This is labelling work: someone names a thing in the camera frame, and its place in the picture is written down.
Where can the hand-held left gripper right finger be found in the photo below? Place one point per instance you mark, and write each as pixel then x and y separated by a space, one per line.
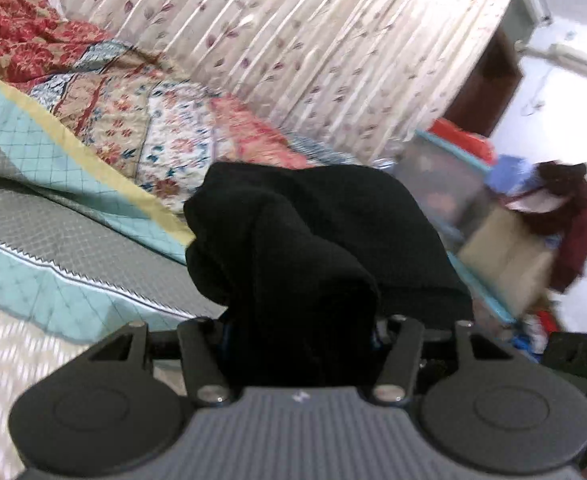
pixel 403 355

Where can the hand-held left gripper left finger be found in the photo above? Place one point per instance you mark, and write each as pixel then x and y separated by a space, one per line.
pixel 201 355

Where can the black pants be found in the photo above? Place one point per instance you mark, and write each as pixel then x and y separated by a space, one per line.
pixel 323 240

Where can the cardboard box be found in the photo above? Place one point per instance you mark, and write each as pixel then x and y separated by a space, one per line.
pixel 508 255

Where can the dark red garment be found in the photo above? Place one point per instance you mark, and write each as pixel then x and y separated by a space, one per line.
pixel 573 220

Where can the clear storage box teal rim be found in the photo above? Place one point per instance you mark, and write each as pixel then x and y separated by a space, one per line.
pixel 438 185

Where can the blue cloth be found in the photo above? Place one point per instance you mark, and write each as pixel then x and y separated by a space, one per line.
pixel 511 175

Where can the teal quilted blanket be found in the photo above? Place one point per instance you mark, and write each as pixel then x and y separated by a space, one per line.
pixel 33 220

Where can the red cloth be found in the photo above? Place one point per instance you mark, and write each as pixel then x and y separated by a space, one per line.
pixel 461 137

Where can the patchwork floral quilt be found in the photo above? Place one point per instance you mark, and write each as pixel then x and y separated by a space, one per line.
pixel 173 130

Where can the dark wooden cabinet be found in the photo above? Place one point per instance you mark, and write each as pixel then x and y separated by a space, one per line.
pixel 488 90

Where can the beige floral curtain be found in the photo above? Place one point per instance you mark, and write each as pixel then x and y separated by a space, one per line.
pixel 283 40

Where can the red floral blanket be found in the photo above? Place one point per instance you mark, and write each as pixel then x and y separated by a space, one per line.
pixel 13 25

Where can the white wall pipe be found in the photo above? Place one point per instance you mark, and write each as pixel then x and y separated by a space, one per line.
pixel 568 57

